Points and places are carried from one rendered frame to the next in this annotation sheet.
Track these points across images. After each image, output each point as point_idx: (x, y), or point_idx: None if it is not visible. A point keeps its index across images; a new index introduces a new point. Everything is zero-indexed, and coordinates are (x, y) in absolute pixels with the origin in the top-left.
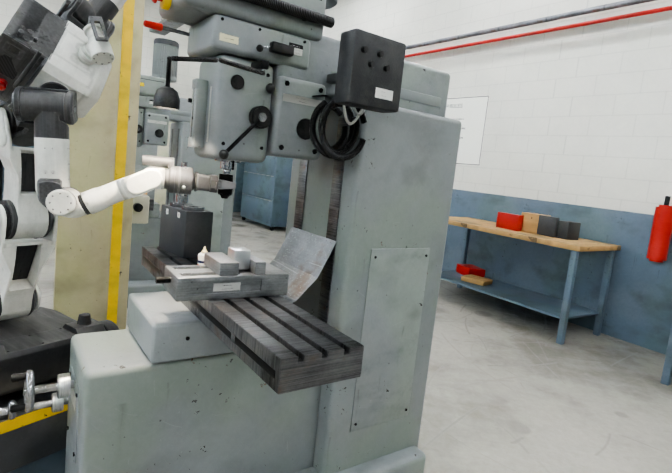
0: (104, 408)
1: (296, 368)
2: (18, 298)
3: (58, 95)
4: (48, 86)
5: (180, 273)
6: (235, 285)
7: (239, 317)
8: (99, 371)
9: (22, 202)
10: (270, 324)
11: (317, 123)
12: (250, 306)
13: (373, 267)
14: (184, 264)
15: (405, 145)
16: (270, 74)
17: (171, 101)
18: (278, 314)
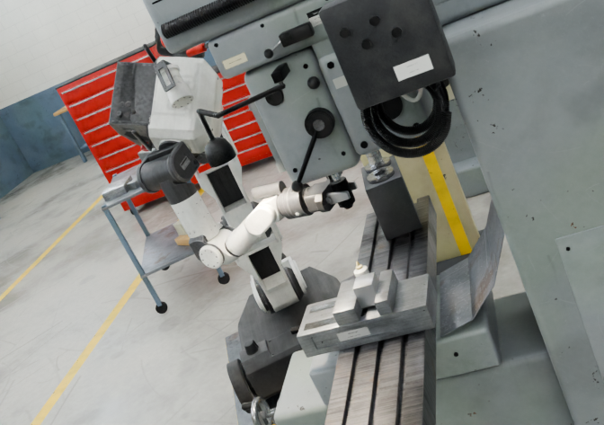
0: None
1: None
2: (279, 292)
3: (163, 163)
4: (163, 146)
5: (306, 324)
6: (362, 331)
7: (340, 390)
8: (283, 413)
9: (230, 218)
10: (359, 406)
11: None
12: (369, 363)
13: (572, 262)
14: (377, 258)
15: (553, 66)
16: (308, 62)
17: (217, 159)
18: (385, 382)
